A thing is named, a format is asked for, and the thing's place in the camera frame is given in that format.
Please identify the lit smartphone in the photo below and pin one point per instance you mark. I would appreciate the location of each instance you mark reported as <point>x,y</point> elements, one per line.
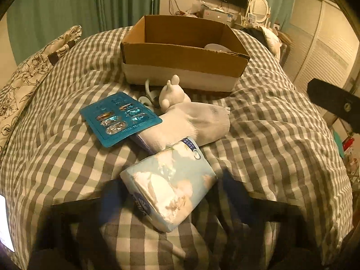
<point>5,237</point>

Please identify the teal blister card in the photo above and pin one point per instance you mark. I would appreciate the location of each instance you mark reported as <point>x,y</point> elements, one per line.
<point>118,117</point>

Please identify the blue tissue pack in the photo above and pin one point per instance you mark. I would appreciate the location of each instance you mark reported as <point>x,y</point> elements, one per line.
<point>168,186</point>

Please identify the green curtain left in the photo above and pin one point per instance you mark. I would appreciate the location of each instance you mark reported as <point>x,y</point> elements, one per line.
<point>34,23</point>

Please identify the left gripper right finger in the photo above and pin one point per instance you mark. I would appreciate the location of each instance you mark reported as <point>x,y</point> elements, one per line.
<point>239,197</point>

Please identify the white louvered wardrobe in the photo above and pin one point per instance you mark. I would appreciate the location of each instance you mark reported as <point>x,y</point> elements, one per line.
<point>324,45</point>

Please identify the grey checkered duvet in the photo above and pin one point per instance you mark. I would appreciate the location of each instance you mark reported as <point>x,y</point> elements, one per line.
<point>278,145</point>

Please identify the brown cardboard box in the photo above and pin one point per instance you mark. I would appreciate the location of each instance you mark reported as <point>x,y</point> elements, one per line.
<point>160,46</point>

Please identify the white sock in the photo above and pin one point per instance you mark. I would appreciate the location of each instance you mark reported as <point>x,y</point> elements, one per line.
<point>204,123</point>

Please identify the chair with jackets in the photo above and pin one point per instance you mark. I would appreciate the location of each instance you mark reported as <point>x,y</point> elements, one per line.
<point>279,49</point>

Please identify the white rabbit figurine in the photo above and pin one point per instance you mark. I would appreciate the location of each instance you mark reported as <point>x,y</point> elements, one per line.
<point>172,94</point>

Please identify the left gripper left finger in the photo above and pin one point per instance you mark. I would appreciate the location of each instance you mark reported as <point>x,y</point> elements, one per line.
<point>113,196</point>

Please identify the floral patterned pillow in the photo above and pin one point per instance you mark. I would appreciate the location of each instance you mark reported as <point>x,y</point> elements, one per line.
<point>24,82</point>

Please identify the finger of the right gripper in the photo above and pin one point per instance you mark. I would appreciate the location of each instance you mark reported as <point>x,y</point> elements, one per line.
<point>335,100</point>

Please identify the white oval vanity mirror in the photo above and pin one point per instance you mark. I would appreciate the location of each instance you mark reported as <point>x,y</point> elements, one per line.
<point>258,11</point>

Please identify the clear plastic jar blue label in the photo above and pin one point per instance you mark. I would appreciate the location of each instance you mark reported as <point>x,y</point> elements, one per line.
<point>216,47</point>

